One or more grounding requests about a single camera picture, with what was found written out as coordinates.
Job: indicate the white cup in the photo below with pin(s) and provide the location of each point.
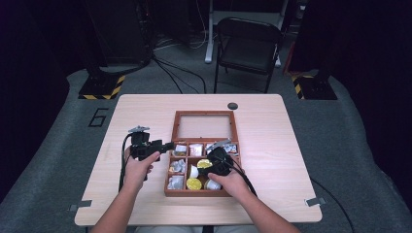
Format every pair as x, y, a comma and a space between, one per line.
212, 185
193, 171

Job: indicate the black table grommet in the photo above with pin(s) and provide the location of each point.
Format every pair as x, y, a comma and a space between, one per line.
232, 106

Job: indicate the black folding chair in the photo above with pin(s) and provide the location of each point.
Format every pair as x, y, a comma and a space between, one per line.
247, 55

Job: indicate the pink foil packet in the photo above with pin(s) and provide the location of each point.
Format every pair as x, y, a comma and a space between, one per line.
210, 146
195, 149

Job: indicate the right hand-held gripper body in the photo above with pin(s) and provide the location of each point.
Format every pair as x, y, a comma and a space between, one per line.
222, 161

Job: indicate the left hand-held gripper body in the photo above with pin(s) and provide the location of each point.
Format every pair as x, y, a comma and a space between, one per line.
142, 147

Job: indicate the silver foil packet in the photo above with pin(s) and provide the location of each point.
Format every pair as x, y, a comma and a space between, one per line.
180, 149
230, 148
177, 166
175, 182

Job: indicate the wooden box with glass lid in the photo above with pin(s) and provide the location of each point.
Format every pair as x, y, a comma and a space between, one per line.
200, 193

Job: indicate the striped black stand base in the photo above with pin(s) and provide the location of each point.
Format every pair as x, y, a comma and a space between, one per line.
315, 89
102, 87

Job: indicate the grey tape piece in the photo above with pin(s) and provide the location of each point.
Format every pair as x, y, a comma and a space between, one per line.
81, 205
315, 201

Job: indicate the person's right hand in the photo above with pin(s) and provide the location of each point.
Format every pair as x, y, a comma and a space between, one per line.
231, 184

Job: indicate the person's left hand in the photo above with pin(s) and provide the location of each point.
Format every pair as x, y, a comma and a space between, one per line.
139, 171

